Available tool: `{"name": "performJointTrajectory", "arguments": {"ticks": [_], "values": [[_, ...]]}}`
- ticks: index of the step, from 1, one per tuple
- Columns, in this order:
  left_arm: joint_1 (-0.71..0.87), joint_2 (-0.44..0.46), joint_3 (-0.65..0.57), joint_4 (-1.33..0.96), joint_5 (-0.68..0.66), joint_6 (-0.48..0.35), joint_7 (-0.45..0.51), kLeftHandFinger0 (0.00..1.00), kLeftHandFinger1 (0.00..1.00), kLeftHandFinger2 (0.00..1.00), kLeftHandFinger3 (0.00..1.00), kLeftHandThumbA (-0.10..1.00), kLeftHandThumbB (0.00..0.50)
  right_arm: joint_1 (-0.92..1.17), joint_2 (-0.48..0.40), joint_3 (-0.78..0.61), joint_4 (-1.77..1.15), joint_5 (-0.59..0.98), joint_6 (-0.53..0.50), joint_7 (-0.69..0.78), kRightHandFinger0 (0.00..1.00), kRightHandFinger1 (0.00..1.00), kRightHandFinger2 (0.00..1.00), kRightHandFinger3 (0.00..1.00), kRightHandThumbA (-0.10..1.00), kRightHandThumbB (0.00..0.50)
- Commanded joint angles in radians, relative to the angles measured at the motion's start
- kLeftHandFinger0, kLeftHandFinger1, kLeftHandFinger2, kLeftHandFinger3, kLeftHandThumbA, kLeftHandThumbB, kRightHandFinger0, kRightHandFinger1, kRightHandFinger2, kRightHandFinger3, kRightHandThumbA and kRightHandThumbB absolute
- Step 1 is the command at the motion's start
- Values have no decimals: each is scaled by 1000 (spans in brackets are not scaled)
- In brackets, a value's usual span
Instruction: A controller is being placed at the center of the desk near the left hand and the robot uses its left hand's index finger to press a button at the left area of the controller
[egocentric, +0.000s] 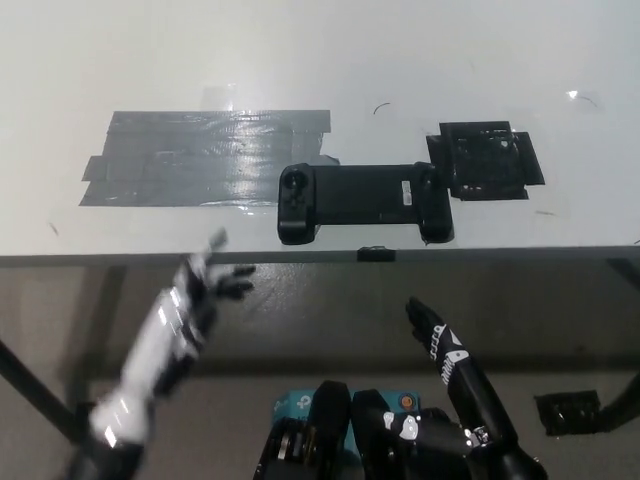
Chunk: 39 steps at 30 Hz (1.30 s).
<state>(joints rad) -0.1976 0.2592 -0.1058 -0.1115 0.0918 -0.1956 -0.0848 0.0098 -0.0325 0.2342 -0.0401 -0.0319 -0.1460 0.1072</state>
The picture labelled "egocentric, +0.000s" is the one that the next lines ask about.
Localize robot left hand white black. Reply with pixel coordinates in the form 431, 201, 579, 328
92, 227, 257, 450

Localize grey duct tape patch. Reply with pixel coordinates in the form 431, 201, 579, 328
78, 108, 342, 209

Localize black mobile game controller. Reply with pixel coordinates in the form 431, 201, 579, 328
277, 160, 455, 247

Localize black tape square patch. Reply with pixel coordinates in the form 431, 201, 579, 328
424, 120, 547, 202

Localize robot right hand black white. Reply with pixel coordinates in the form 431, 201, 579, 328
382, 297, 549, 480

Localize black table leg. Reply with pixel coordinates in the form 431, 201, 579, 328
0, 338, 94, 442
598, 359, 640, 432

